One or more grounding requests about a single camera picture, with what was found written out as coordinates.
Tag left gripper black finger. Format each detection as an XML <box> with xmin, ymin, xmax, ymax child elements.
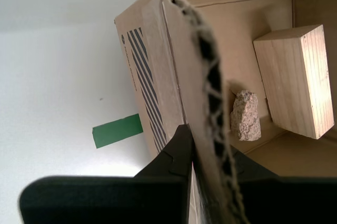
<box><xmin>19</xmin><ymin>123</ymin><xmax>196</xmax><ymax>224</ymax></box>
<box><xmin>231</xmin><ymin>147</ymin><xmax>337</xmax><ymax>224</ymax></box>

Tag small beige rock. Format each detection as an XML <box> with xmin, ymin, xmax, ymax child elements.
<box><xmin>230</xmin><ymin>89</ymin><xmax>262</xmax><ymax>142</ymax></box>

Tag light wooden block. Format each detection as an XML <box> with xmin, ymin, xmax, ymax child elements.
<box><xmin>252</xmin><ymin>24</ymin><xmax>335</xmax><ymax>140</ymax></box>

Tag brown cardboard box flaps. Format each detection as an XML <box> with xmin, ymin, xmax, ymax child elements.
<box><xmin>113</xmin><ymin>0</ymin><xmax>337</xmax><ymax>224</ymax></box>

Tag green tape piece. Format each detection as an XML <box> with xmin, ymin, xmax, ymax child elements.
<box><xmin>92</xmin><ymin>113</ymin><xmax>144</xmax><ymax>149</ymax></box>

